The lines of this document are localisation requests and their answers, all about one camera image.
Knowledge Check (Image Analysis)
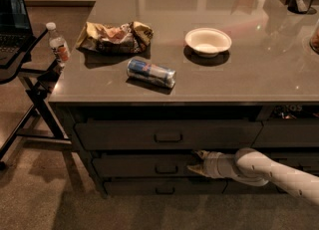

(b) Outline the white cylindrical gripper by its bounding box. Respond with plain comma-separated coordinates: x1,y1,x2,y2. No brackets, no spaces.
187,150,232,179

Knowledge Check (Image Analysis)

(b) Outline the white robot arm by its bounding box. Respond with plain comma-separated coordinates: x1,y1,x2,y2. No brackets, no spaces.
187,148,319,205

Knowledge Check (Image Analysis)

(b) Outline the dark drawer cabinet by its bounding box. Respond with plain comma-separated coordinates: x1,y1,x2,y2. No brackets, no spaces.
52,103,318,195

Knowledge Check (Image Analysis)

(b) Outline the snack packet in drawer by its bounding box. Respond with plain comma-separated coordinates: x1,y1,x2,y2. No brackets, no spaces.
271,105,319,119

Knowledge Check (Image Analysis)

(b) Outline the blue silver energy drink can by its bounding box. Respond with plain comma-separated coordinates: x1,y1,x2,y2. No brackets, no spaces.
127,59,176,89

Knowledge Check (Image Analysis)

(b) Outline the white paper bowl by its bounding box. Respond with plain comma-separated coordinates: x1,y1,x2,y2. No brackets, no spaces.
185,28,232,58

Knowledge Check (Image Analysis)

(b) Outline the crumpled chip bag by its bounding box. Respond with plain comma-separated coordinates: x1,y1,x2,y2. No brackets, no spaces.
76,21,154,55

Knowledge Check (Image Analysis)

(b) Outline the black laptop stand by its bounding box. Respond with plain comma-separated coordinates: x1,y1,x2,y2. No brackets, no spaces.
0,28,69,170

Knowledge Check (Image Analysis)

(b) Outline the clear plastic water bottle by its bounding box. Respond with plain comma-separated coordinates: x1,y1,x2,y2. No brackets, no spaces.
46,22,71,68

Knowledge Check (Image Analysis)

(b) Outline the black laptop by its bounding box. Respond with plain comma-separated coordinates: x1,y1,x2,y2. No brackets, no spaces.
0,0,35,68

